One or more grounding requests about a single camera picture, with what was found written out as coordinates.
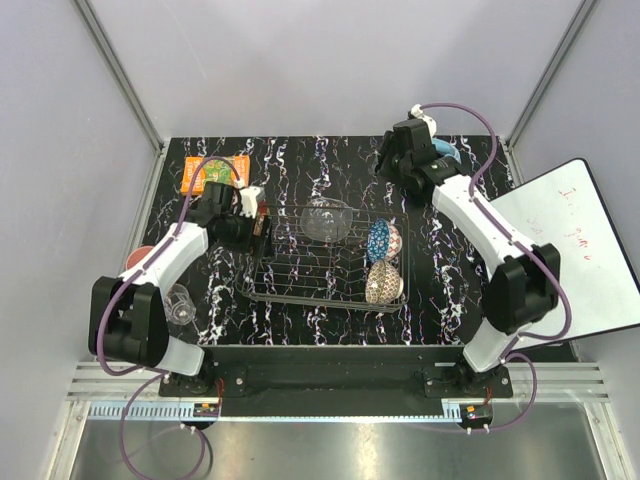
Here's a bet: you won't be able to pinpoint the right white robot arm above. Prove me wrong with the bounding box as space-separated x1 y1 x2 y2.
376 118 566 397

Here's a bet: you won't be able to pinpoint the white whiteboard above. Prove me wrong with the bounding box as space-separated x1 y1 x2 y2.
491 159 639 340

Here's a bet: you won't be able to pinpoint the orange book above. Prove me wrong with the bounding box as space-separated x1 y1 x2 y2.
180 155 250 196

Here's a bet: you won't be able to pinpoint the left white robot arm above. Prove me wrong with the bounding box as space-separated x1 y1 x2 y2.
88 182 271 396

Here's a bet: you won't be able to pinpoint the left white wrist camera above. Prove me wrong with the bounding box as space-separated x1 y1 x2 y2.
239 186 265 218

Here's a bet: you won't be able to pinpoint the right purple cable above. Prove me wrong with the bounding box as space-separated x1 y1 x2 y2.
399 102 574 434

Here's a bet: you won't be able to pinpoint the beige patterned bowl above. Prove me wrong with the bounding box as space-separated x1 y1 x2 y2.
365 260 404 304

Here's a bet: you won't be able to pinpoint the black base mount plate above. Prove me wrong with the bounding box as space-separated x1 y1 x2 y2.
148 346 513 400

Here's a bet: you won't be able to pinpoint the clear drinking glass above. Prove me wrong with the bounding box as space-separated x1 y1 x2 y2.
164 284 196 326

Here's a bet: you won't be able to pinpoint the blue triangle pattern bowl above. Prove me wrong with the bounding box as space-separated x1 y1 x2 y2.
367 218 403 263

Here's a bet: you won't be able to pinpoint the clear glass bowl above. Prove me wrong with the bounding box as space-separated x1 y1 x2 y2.
300 197 353 243

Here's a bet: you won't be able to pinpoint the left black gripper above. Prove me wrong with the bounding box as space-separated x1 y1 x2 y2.
220 207 273 259

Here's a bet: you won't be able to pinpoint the wire dish rack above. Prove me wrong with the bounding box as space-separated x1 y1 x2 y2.
236 204 410 313

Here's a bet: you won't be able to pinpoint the small pink cup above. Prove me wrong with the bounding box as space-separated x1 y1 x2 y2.
125 245 153 270

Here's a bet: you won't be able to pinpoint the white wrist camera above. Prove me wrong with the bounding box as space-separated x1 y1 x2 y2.
239 186 265 218
409 104 437 138

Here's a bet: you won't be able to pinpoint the light blue headphones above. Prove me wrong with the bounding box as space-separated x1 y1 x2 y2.
432 138 461 163

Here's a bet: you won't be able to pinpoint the red floral plate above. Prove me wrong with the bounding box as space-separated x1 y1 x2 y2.
253 213 271 241

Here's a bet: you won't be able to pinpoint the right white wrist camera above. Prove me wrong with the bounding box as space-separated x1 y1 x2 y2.
409 104 437 138

